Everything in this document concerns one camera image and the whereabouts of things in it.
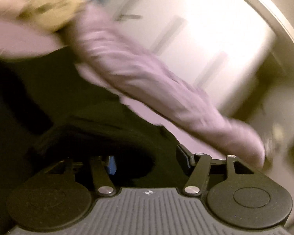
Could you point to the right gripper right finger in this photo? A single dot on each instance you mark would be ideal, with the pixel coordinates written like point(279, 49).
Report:
point(184, 157)

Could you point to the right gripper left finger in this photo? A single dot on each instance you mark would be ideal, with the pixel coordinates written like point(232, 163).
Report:
point(112, 168)

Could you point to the black knit sweater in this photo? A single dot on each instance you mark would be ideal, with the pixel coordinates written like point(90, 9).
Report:
point(82, 121)

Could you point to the rolled lilac duvet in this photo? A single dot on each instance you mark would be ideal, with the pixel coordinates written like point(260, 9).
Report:
point(135, 71)

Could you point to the white wardrobe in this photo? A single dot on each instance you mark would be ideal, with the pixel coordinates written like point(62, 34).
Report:
point(216, 45)

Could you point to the lilac plush bed cover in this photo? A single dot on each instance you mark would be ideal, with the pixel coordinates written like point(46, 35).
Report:
point(18, 38)

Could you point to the cream cat face pillow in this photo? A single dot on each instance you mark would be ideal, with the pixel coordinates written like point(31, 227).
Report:
point(51, 15)

